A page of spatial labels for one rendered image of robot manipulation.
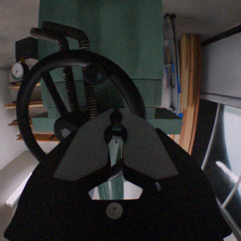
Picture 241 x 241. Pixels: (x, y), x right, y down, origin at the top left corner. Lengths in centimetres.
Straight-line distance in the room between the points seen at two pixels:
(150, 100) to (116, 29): 25
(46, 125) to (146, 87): 40
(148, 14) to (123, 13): 8
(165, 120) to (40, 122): 49
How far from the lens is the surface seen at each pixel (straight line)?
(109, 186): 70
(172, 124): 42
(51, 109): 47
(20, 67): 47
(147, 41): 40
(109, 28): 41
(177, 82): 125
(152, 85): 38
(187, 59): 177
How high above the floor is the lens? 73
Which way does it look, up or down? 17 degrees up
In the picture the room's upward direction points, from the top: 180 degrees clockwise
